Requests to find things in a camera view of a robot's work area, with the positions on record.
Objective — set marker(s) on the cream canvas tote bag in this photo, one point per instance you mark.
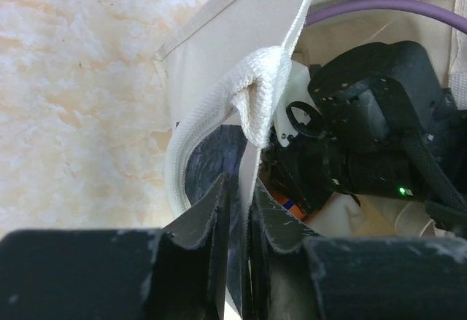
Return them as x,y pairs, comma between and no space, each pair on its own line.
226,70

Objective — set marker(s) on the orange blue tube in bag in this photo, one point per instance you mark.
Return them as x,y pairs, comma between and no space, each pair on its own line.
289,205

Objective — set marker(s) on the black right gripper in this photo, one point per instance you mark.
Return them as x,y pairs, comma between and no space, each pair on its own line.
377,123

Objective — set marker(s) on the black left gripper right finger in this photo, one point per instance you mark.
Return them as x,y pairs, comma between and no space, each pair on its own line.
298,274

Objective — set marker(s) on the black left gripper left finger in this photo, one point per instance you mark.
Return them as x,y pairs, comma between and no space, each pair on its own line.
174,272

